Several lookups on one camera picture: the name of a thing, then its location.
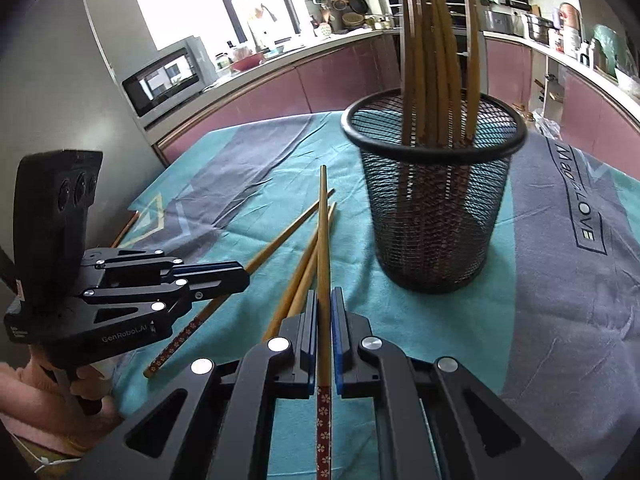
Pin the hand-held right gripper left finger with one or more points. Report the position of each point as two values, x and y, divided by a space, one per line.
300 340

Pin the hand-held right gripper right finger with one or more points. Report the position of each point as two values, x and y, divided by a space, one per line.
339 340

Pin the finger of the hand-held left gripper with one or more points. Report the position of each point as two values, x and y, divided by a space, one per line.
210 270
220 290

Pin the floral-tipped wooden chopstick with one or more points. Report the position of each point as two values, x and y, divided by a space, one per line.
324 260
300 270
290 230
306 280
125 230

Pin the black mesh pen holder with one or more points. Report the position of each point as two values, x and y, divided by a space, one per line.
430 210

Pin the bundle of wooden chopsticks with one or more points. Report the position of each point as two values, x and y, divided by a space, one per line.
440 50

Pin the person's left forearm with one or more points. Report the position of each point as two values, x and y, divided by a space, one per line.
35 420

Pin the person's left hand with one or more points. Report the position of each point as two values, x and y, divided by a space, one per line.
87 385

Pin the grey refrigerator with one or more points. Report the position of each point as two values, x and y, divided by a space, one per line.
50 85

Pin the pink sink counter cabinets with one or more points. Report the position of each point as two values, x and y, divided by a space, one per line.
280 90

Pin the silver toaster oven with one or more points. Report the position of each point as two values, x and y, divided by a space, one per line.
165 80

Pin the pink mixing bowl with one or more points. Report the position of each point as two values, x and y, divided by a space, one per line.
246 62

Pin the teal grey printed tablecloth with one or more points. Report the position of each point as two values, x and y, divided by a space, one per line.
550 310

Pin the white plastic bag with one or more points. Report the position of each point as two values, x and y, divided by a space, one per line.
547 125

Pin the black frying pan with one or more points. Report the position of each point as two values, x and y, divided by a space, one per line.
359 4

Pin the pink peninsula counter cabinets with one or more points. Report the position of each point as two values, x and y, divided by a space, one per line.
590 105

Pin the white container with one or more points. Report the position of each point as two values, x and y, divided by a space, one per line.
556 40

